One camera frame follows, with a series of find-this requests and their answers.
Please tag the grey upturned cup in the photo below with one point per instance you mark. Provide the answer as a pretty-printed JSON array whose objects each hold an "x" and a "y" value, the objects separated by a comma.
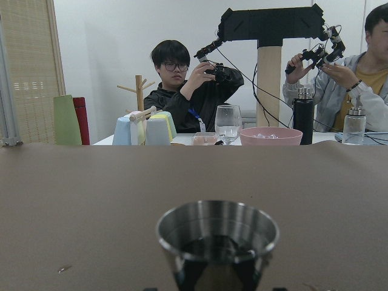
[{"x": 157, "y": 131}]

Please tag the person in black jacket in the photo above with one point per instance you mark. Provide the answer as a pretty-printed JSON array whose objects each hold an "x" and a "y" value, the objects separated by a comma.
[{"x": 191, "y": 102}]

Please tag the person in grey jacket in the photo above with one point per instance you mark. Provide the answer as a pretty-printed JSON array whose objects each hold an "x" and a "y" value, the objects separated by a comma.
[{"x": 359, "y": 78}]

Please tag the black handheld teleoperation device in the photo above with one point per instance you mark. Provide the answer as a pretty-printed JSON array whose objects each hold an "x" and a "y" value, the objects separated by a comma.
[{"x": 318, "y": 55}]

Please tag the black teleoperation stand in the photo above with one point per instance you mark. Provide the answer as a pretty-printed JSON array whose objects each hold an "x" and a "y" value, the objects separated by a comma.
[{"x": 269, "y": 27}]

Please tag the aluminium frame post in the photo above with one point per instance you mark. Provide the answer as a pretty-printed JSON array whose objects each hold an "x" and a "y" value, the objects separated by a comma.
[{"x": 9, "y": 122}]

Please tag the glass oil dispenser bottle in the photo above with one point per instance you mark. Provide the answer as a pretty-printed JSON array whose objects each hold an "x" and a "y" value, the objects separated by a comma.
[{"x": 354, "y": 125}]

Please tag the black water bottle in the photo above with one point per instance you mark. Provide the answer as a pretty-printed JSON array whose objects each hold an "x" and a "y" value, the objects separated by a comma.
[{"x": 303, "y": 112}]

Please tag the pink bowl with ice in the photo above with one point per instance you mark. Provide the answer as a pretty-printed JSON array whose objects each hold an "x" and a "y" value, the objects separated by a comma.
[{"x": 270, "y": 136}]

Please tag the wooden cup tree rack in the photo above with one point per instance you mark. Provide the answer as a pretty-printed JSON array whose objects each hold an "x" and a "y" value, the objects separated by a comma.
[{"x": 141, "y": 84}]

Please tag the steel double jigger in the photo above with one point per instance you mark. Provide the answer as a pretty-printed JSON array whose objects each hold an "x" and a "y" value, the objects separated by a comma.
[{"x": 217, "y": 245}]

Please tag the yellow upturned cup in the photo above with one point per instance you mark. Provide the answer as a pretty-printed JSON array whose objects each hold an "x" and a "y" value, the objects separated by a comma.
[{"x": 169, "y": 120}]

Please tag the clear stemmed glass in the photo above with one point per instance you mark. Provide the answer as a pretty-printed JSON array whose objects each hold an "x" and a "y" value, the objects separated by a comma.
[{"x": 228, "y": 123}]

